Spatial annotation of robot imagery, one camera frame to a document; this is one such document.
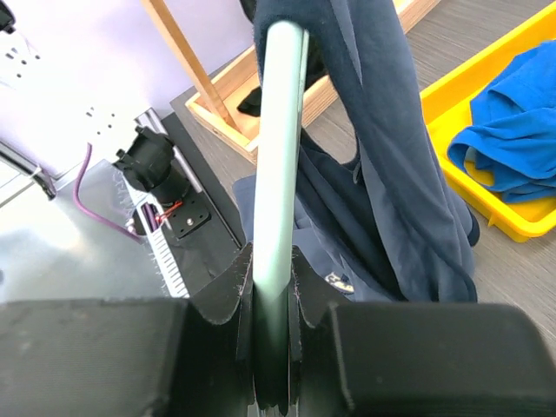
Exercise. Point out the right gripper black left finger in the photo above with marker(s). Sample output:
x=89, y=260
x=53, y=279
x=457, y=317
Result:
x=220, y=371

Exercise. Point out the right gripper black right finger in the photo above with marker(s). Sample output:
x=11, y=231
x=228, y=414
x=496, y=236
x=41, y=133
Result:
x=314, y=369

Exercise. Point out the dark navy tank top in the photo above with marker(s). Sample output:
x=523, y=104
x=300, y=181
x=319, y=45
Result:
x=386, y=221

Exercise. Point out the mint green hanger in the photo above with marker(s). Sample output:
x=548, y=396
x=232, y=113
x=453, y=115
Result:
x=280, y=125

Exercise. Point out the royal blue tank top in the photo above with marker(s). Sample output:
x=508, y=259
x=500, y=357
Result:
x=512, y=135

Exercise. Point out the black tank top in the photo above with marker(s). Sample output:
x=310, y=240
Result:
x=251, y=104

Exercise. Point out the wooden clothes rack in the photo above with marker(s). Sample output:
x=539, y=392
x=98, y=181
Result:
x=215, y=104

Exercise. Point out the yellow plastic tray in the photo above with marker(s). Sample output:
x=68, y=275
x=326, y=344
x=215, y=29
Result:
x=446, y=110

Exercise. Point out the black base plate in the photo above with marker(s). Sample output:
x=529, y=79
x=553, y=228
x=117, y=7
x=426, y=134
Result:
x=205, y=235

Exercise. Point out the slotted metal rail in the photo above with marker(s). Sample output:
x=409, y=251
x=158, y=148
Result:
x=164, y=257

